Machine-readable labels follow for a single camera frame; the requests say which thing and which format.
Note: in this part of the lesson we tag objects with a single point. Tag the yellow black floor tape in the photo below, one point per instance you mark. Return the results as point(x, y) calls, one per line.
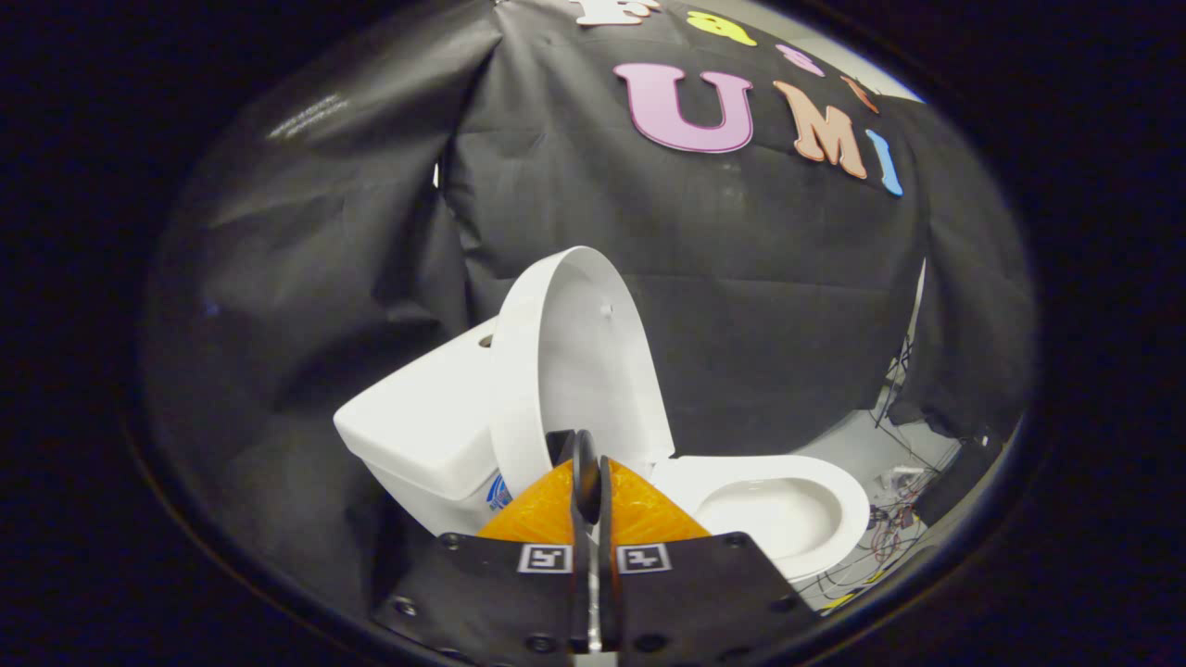
point(837, 601)

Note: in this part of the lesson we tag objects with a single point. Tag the black backdrop cloth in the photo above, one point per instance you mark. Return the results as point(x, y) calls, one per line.
point(760, 278)

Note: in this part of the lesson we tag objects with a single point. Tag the white ceramic toilet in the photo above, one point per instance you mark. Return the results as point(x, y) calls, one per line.
point(417, 426)

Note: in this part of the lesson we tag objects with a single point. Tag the white power strip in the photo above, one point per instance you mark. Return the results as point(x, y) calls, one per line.
point(897, 478)

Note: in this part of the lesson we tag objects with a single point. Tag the thin black stand pole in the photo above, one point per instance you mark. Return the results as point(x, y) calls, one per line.
point(899, 380)

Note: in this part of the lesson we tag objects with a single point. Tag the white toilet seat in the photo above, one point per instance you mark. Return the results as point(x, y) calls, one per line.
point(848, 505)

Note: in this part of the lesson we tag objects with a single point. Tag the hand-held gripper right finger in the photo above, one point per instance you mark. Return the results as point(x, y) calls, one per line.
point(704, 602)

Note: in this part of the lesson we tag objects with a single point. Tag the white toilet lid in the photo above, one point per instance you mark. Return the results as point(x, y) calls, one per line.
point(584, 371)

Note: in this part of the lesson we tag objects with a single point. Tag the black equipment box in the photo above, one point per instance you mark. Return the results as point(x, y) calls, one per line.
point(959, 482)

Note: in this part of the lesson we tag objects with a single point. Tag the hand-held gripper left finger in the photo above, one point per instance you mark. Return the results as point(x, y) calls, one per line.
point(491, 602)

